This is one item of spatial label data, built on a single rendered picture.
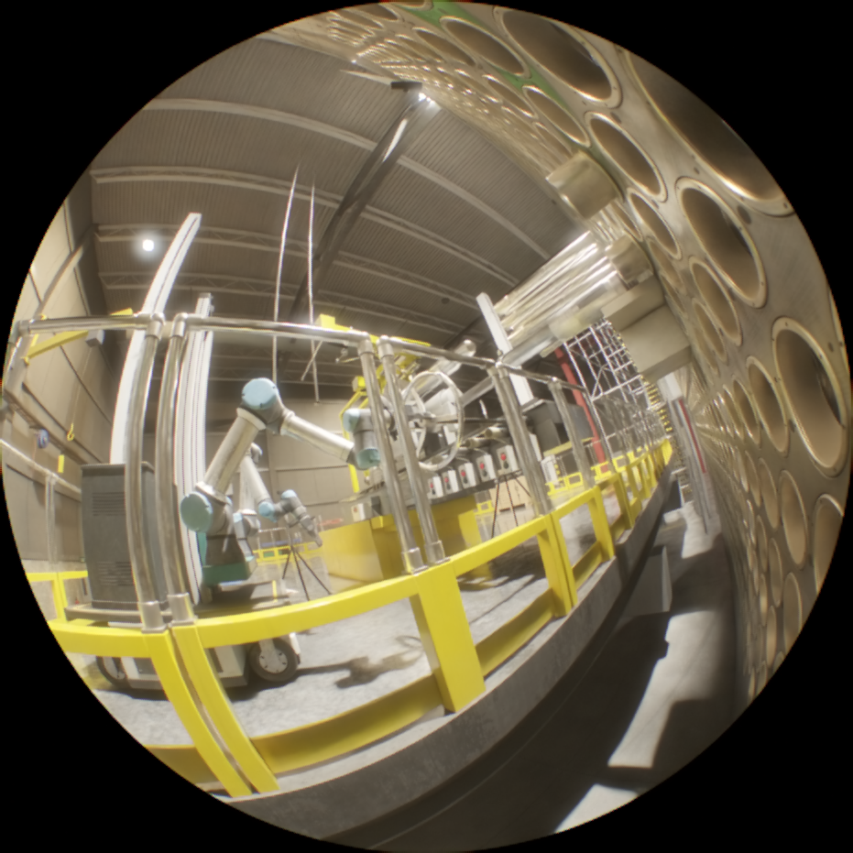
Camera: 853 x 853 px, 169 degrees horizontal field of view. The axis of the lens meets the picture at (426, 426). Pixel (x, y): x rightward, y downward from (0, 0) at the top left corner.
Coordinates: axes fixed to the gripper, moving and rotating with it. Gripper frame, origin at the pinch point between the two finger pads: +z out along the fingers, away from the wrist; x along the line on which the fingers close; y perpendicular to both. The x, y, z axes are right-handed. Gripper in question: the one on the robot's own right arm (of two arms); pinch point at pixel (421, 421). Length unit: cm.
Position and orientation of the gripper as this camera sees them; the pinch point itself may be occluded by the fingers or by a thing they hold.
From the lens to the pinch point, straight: 110.6
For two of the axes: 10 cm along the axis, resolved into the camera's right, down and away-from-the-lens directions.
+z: 7.8, -0.1, 6.3
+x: 5.2, -5.7, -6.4
